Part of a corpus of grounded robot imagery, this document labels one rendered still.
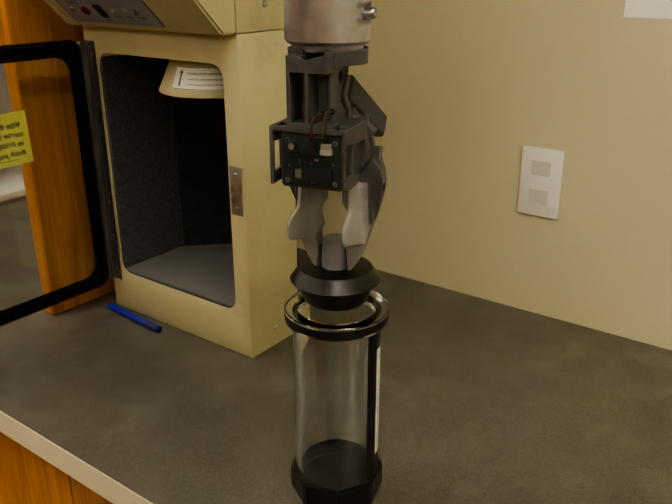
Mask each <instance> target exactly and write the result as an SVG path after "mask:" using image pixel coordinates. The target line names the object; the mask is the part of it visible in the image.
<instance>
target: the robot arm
mask: <svg viewBox="0 0 672 504"><path fill-rule="evenodd" d="M376 17H377V10H376V8H375V7H371V0H284V39H285V41H286V42H287V43H289V44H291V46H288V47H287V50H288V55H286V56H285V61H286V107H287V118H285V119H283V120H281V121H278V122H276V123H274V124H271V125H269V144H270V177H271V183H272V184H274V183H276V182H277V181H279V180H281V179H282V184H284V186H290V189H291V191H292V193H293V195H294V197H295V200H296V202H295V211H294V212H293V214H292V216H291V218H290V219H289V221H288V224H287V237H288V239H290V240H299V239H302V242H303V245H304V248H305V250H306V252H307V254H308V256H309V258H310V259H311V261H312V263H313V264H314V265H316V266H319V265H320V262H321V259H322V238H323V234H322V229H323V226H324V224H325V220H324V217H323V205H324V202H325V201H326V199H327V198H328V191H337V192H341V191H343V192H342V203H343V206H344V207H345V209H346V211H347V216H346V219H345V222H344V225H343V228H342V242H343V246H344V247H345V248H346V249H345V258H346V270H349V271H351V270H352V269H353V267H354V266H355V265H356V263H357V262H358V261H359V259H360V258H361V256H362V254H363V252H364V250H365V248H366V245H367V243H368V240H369V237H370V235H371V232H372V229H373V226H374V223H375V220H376V218H377V215H378V212H379V209H380V206H381V202H382V199H383V196H384V193H385V189H386V169H385V164H384V161H383V157H382V151H383V147H382V146H375V140H374V137H382V136H383V135H384V132H385V126H386V120H387V116H386V115H385V113H384V112H383V111H382V110H381V109H380V107H379V106H378V105H377V104H376V103H375V101H374V100H373V99H372V98H371V97H370V95H369V94H368V93H367V92H366V91H365V89H364V88H363V87H362V86H361V85H360V83H359V82H358V81H357V80H356V79H355V77H354V76H353V75H349V74H348V72H349V66H357V65H363V64H367V63H368V62H369V47H368V46H364V44H367V43H368V42H369V41H370V40H371V19H375V18H376ZM278 139H279V158H280V166H279V167H277V168H275V149H274V141H276V140H278Z"/></svg>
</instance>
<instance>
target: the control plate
mask: <svg viewBox="0 0 672 504"><path fill-rule="evenodd" d="M55 1H56V2H57V3H58V4H59V5H60V6H61V7H62V8H63V9H64V10H65V11H66V12H67V13H68V14H69V15H70V16H71V17H72V18H73V19H74V20H75V21H82V22H96V23H111V24H126V25H141V26H156V27H165V26H164V25H163V23H162V22H161V21H160V20H159V19H158V18H157V17H156V15H155V14H154V13H153V12H152V11H151V10H150V8H149V7H148V6H147V5H146V4H145V3H144V2H143V0H55ZM91 4H92V5H99V6H100V7H101V8H102V9H103V10H104V11H105V12H106V13H107V14H108V15H109V16H110V18H105V17H102V16H101V15H100V14H99V13H98V12H97V11H96V10H95V9H94V8H93V7H92V6H91ZM69 7H72V8H74V9H75V10H76V11H77V12H73V11H71V10H70V8H69ZM81 7H86V8H87V9H88V10H90V12H91V14H90V15H86V14H85V13H83V12H82V11H81ZM110 8H112V9H114V10H115V11H116V13H113V14H111V13H110ZM122 9H124V10H126V11H127V12H128V13H127V14H125V15H123V14H122V11H121V10H122ZM134 9H135V10H137V11H138V12H139V13H140V14H139V15H138V14H137V16H135V15H134V11H133V10H134Z"/></svg>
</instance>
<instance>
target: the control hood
mask: <svg viewBox="0 0 672 504"><path fill-rule="evenodd" d="M44 1H45V2H46V3H47V4H48V5H49V6H50V7H51V8H52V9H53V10H54V11H55V12H56V13H57V14H58V15H59V16H60V17H61V18H62V19H63V20H64V21H65V22H66V23H69V24H70V25H84V26H97V27H111V28H125V29H139V30H153V31H166V32H180V33H194V34H208V35H222V36H224V35H234V32H235V16H234V0H143V2H144V3H145V4H146V5H147V6H148V7H149V8H150V10H151V11H152V12H153V13H154V14H155V15H156V17H157V18H158V19H159V20H160V21H161V22H162V23H163V25H164V26H165V27H156V26H141V25H126V24H111V23H96V22H82V21H75V20H74V19H73V18H72V17H71V16H70V15H69V14H68V13H67V12H66V11H65V10H64V9H63V8H62V7H61V6H60V5H59V4H58V3H57V2H56V1H55V0H44Z"/></svg>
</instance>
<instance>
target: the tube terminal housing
mask: <svg viewBox="0 0 672 504"><path fill-rule="evenodd" d="M234 16H235V32H234V35H224V36H222V35H208V34H194V33H180V32H166V31H153V30H139V29H125V28H111V27H97V26H84V25H82V26H83V34H84V40H88V41H94V43H95V52H96V60H97V68H98V77H99V85H100V94H101V102H102V111H103V119H104V127H105V136H106V144H107V153H108V161H109V170H110V178H111V186H112V195H113V203H114V212H115V220H116V228H117V237H118V245H119V254H120V262H121V271H122V279H123V280H121V279H119V278H116V277H114V284H115V292H116V301H117V304H118V305H120V306H123V307H125V308H128V309H131V310H133V311H136V312H138V313H141V314H143V315H146V316H148V317H151V318H153V319H156V320H158V321H161V322H163V323H166V324H168V325H171V326H173V327H176V328H178V329H181V330H183V331H186V332H188V333H191V334H193V335H196V336H198V337H201V338H203V339H206V340H208V341H211V342H213V343H216V344H218V345H221V346H223V347H226V348H228V349H231V350H233V351H236V352H238V353H241V354H243V355H246V356H248V357H251V358H254V357H256V356H257V355H259V354H261V353H262V352H264V351H266V350H267V349H269V348H270V347H272V346H274V345H275V344H277V343H279V342H280V341H282V340H284V339H285V338H287V337H289V336H290V335H292V334H293V330H291V329H290V328H289V327H288V326H287V324H286V322H285V318H284V306H285V303H286V301H287V300H288V298H289V297H291V296H292V295H293V294H295V293H296V292H298V288H297V287H295V286H294V285H293V284H292V282H291V280H290V276H291V274H292V272H293V271H294V270H295V269H296V267H297V241H296V240H290V239H288V237H287V224H288V221H289V219H290V218H291V216H292V214H293V212H294V211H295V202H296V200H295V197H294V195H293V193H292V191H291V189H290V186H284V184H282V179H281V180H279V181H277V182H276V183H274V184H272V183H271V177H270V144H269V125H271V124H274V123H276V122H278V121H281V120H283V119H285V118H287V107H286V61H285V56H286V55H288V50H287V47H288V46H291V44H289V43H287V42H286V41H285V39H284V0H234ZM113 55H131V56H141V57H151V58H161V59H170V60H180V61H190V62H199V63H209V64H214V65H216V66H217V67H218V68H219V69H220V71H221V73H222V76H223V86H224V104H225V121H226V139H227V157H228V174H229V192H230V210H231V227H232V245H233V263H234V280H235V298H236V301H235V305H234V307H232V308H226V307H224V306H221V305H218V304H215V303H212V302H210V301H207V300H204V299H201V298H198V297H196V296H193V295H190V294H187V293H184V292H182V291H179V290H176V289H173V288H170V287H168V286H165V285H162V284H159V283H156V282H154V281H151V280H148V279H145V278H142V277H140V276H137V275H134V274H131V273H129V272H128V271H127V268H125V266H124V264H123V259H122V251H121V242H120V234H119V225H118V217H117V208H116V200H115V191H114V183H113V174H112V166H111V157H110V149H109V140H108V132H107V123H106V115H105V106H104V98H103V89H102V81H101V72H100V59H101V57H104V56H113ZM229 166H233V167H238V168H241V173H242V194H243V214H244V217H241V216H237V215H234V214H232V209H231V191H230V173H229Z"/></svg>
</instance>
